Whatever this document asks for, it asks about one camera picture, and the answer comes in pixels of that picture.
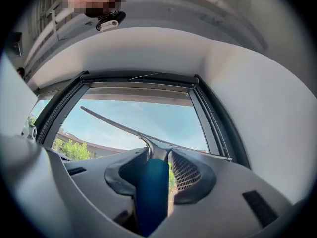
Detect brown grey building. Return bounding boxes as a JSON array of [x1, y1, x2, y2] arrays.
[[55, 131, 127, 158]]

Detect window with dark frame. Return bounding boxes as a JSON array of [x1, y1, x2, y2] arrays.
[[23, 69, 251, 170]]

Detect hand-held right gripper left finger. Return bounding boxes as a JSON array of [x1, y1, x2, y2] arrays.
[[47, 147, 150, 238]]

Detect metal squeegee with blue handle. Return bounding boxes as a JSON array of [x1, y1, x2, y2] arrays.
[[80, 105, 233, 237]]

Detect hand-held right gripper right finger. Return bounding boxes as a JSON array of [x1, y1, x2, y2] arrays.
[[158, 147, 299, 238]]

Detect hinged window glass pane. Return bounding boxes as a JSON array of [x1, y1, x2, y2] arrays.
[[51, 86, 210, 160]]

